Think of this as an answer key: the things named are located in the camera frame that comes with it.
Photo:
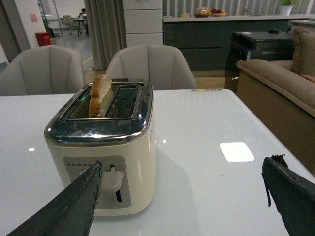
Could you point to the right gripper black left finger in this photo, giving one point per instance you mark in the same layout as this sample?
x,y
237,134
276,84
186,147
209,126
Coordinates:
x,y
71,212

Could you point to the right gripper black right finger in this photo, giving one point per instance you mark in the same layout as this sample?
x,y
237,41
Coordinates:
x,y
293,195

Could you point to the cream chrome toaster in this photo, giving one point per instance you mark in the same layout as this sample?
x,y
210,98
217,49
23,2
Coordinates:
x,y
121,137

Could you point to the brown bread slice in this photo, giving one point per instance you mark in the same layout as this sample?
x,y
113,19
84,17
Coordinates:
x,y
101,95

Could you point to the beige sofa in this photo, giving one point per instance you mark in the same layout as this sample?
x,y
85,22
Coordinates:
x,y
282,95

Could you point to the left beige chair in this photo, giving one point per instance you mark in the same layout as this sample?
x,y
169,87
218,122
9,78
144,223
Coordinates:
x,y
44,70

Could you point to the dark washing machine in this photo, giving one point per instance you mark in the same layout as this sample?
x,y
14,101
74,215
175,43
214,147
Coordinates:
x,y
255,45

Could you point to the black computer mouse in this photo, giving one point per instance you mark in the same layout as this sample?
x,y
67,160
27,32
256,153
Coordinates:
x,y
273,31

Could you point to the red box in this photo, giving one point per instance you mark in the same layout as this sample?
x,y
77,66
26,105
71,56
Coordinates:
x,y
43,38

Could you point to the dark grey kitchen counter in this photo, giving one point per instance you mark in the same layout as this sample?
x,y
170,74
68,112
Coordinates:
x,y
205,42

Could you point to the white potted plant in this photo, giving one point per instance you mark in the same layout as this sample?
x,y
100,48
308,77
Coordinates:
x,y
285,6

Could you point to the distant table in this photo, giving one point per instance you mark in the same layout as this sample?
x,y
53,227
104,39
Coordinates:
x,y
77,23

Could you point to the grey curtain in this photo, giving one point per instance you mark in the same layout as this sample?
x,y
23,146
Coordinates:
x,y
107,30

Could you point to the seated person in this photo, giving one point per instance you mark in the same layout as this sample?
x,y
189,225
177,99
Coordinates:
x,y
83,15

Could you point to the fruit bowl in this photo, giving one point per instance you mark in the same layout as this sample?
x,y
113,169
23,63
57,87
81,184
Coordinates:
x,y
218,12

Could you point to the white cabinet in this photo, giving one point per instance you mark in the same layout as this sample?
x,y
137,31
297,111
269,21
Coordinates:
x,y
143,22

